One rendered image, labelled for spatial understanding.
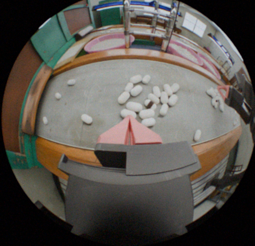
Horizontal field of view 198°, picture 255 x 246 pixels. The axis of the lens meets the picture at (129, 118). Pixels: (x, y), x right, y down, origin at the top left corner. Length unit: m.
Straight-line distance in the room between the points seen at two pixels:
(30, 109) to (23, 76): 0.17
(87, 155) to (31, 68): 0.45
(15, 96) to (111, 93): 0.43
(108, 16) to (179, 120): 2.92
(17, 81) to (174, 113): 0.60
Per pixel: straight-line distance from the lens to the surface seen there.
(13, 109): 0.42
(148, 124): 0.19
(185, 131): 0.25
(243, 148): 4.97
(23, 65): 0.47
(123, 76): 0.26
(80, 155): 0.22
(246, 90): 0.30
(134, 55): 0.32
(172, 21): 0.36
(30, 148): 0.44
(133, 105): 0.19
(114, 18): 2.90
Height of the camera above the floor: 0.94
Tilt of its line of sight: 76 degrees down
